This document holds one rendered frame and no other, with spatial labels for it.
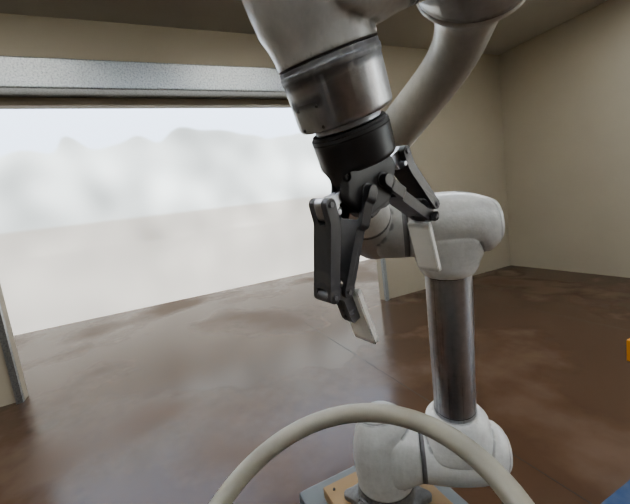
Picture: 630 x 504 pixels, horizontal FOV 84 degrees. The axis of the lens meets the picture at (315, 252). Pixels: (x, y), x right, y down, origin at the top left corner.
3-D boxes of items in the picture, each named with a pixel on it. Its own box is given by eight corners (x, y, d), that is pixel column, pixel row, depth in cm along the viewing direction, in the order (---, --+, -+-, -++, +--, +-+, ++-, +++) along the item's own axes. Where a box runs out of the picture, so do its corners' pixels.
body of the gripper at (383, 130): (346, 114, 37) (370, 192, 41) (290, 143, 33) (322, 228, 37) (405, 99, 32) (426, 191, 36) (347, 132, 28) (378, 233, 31)
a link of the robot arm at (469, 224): (419, 448, 104) (499, 451, 99) (425, 501, 89) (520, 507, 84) (396, 192, 83) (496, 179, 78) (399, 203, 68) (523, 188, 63)
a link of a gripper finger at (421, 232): (406, 223, 43) (409, 220, 43) (418, 269, 46) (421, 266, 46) (428, 224, 41) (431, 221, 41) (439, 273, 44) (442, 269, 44)
